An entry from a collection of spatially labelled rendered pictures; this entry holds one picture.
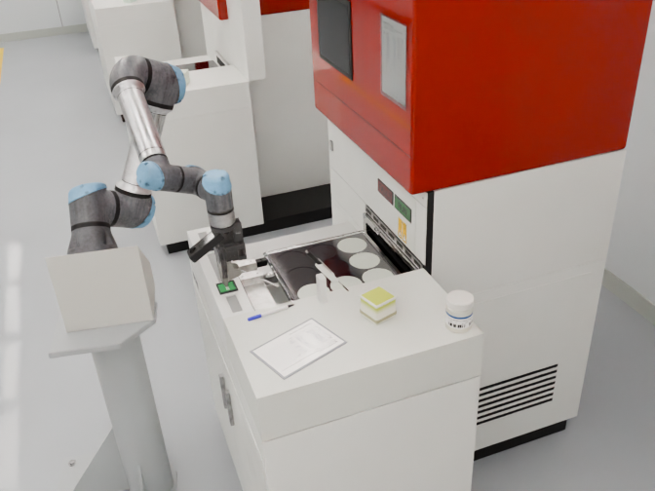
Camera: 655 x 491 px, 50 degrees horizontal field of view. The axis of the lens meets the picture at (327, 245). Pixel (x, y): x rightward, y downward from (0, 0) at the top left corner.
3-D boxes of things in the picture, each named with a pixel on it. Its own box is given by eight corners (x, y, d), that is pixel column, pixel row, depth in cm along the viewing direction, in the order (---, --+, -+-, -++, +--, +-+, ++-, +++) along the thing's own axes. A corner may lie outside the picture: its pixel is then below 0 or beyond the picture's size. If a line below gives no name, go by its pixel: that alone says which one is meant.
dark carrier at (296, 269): (362, 234, 247) (362, 232, 247) (404, 283, 219) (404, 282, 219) (268, 255, 237) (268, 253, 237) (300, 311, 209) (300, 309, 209)
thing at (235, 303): (217, 259, 251) (212, 225, 244) (259, 350, 206) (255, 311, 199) (192, 265, 248) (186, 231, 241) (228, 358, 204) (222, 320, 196)
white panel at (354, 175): (336, 198, 287) (332, 104, 267) (430, 305, 221) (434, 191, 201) (329, 200, 286) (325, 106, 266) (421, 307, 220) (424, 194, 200)
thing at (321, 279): (334, 293, 204) (333, 254, 197) (339, 300, 201) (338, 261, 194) (315, 298, 202) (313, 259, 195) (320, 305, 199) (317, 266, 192)
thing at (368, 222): (367, 234, 256) (366, 211, 251) (423, 298, 220) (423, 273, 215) (363, 235, 255) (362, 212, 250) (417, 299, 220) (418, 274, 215)
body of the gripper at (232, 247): (247, 261, 203) (243, 225, 197) (218, 268, 201) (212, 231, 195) (241, 248, 210) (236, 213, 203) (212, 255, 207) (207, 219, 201)
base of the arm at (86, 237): (64, 254, 204) (61, 222, 206) (69, 265, 219) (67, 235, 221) (118, 249, 209) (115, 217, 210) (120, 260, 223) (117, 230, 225)
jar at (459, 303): (463, 315, 192) (465, 286, 187) (477, 329, 186) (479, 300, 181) (440, 321, 190) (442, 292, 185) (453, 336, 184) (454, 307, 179)
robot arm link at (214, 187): (217, 164, 196) (235, 173, 191) (222, 199, 202) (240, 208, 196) (194, 173, 192) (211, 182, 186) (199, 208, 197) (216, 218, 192)
